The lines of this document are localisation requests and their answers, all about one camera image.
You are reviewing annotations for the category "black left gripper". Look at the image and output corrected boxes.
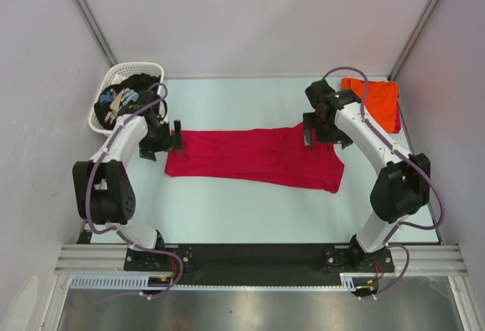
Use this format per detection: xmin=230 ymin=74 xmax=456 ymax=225
xmin=139 ymin=120 xmax=183 ymax=161

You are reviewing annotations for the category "red polo shirt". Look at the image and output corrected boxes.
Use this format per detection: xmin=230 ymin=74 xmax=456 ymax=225
xmin=165 ymin=123 xmax=345 ymax=193

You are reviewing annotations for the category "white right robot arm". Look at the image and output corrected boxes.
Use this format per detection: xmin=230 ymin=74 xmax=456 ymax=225
xmin=303 ymin=79 xmax=430 ymax=271

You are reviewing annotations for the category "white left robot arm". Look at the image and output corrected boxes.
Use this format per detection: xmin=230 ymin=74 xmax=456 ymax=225
xmin=72 ymin=83 xmax=183 ymax=270

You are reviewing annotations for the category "black printed t shirt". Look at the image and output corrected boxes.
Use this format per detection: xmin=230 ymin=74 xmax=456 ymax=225
xmin=93 ymin=73 xmax=161 ymax=130

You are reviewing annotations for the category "folded orange t shirt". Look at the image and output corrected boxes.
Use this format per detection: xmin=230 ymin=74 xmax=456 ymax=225
xmin=365 ymin=81 xmax=399 ymax=133

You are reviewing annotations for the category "white plastic laundry basket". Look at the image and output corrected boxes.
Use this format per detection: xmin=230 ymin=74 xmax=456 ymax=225
xmin=88 ymin=62 xmax=164 ymax=137

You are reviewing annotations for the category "aluminium frame rail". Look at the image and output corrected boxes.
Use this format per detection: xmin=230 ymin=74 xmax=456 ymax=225
xmin=55 ymin=244 xmax=468 ymax=276

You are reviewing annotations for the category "grey slotted cable duct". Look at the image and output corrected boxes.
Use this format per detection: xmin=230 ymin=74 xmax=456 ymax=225
xmin=70 ymin=274 xmax=179 ymax=289

